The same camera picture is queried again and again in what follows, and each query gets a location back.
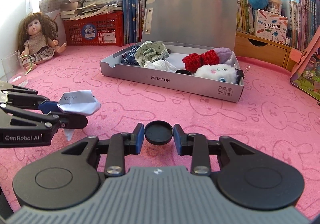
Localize white paper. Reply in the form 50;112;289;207
56;89;102;142

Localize black round lid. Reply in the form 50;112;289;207
176;69;193;75
144;121;173;145

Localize white fluffy cat plush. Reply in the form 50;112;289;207
194;63;237;84

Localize blue floral fabric pouch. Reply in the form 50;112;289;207
121;46;139;66

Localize green patterned cloth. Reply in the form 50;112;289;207
135;41;170;67

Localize white tissue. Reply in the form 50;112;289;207
144;60;177;72

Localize clear glass cup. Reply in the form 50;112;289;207
1;50;33;86

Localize brown haired baby doll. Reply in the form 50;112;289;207
18;12;66;69

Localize black binder clips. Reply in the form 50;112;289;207
236;65;251;83

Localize red crochet bow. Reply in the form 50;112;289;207
182;49;220;73

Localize red plastic basket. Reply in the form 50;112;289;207
63;11;124;46

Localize wooden drawer shelf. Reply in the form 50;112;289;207
234;31;296;71

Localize silver cardboard box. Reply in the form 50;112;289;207
100;0;244;102

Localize stack of books on basket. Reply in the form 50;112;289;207
60;0;123;20

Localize pink house shaped toy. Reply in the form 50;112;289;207
290;27;319;102

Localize white colourful stationery box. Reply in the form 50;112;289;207
254;9;288;44

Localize row of blue books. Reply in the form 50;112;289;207
123;0;146;44

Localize row of books right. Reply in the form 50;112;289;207
236;0;319;50

